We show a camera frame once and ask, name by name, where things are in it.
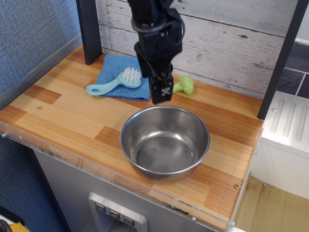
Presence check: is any silver dispenser button panel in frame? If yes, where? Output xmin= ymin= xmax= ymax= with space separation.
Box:
xmin=88 ymin=192 xmax=148 ymax=232

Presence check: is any light blue dish brush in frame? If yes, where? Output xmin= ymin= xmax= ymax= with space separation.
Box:
xmin=86 ymin=67 xmax=142 ymax=96

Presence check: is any yellow object bottom left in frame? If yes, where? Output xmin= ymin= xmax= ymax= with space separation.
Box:
xmin=9 ymin=223 xmax=30 ymax=232

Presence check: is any blue folded cloth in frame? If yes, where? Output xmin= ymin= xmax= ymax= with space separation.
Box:
xmin=95 ymin=55 xmax=150 ymax=102

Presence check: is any dark right shelf post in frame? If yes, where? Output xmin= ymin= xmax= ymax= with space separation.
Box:
xmin=257 ymin=0 xmax=309 ymax=120

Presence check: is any white toy sink unit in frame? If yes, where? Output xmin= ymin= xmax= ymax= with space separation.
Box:
xmin=251 ymin=91 xmax=309 ymax=199

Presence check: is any dark shelf post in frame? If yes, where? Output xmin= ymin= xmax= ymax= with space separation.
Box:
xmin=257 ymin=0 xmax=309 ymax=120
xmin=76 ymin=0 xmax=102 ymax=65

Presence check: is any green toy broccoli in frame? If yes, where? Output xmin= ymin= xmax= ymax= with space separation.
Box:
xmin=173 ymin=75 xmax=194 ymax=94

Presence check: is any grey toy fridge cabinet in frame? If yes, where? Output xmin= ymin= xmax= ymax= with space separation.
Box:
xmin=35 ymin=151 xmax=233 ymax=232

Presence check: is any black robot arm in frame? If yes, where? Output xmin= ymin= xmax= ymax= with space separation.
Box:
xmin=128 ymin=0 xmax=185 ymax=104

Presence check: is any dark left shelf post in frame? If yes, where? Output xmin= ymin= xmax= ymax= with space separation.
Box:
xmin=76 ymin=0 xmax=102 ymax=65

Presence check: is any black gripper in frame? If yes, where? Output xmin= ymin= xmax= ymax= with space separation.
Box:
xmin=134 ymin=21 xmax=183 ymax=104

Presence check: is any clear acrylic edge guard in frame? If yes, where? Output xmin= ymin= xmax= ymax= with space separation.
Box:
xmin=0 ymin=115 xmax=263 ymax=232

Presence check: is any stainless steel pot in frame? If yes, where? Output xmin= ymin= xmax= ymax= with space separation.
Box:
xmin=120 ymin=105 xmax=211 ymax=183

